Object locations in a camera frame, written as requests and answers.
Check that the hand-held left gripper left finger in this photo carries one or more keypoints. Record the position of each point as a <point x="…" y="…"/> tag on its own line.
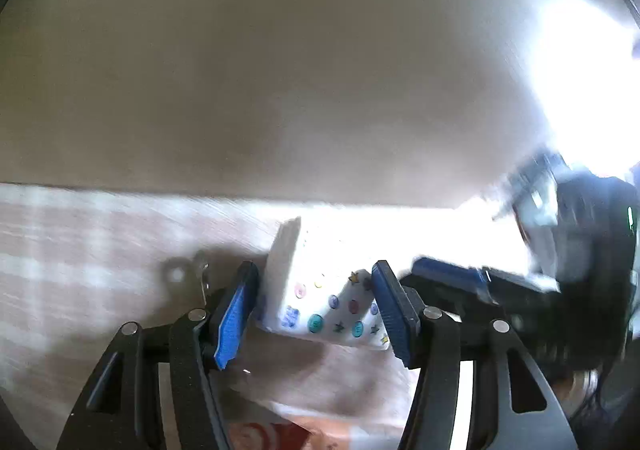
<point x="232" y="320"/>

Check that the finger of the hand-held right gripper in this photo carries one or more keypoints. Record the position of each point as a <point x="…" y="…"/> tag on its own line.
<point x="450" y="280"/>

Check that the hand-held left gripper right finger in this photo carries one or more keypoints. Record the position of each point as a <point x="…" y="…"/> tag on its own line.
<point x="392" y="315"/>

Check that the white dotted tissue pack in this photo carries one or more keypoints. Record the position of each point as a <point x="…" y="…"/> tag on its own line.
<point x="320" y="300"/>

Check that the grey wooden desktop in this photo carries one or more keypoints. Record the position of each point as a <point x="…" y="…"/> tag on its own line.
<point x="75" y="255"/>

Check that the red and white snack packet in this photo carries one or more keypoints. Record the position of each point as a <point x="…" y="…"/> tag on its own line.
<point x="260" y="437"/>

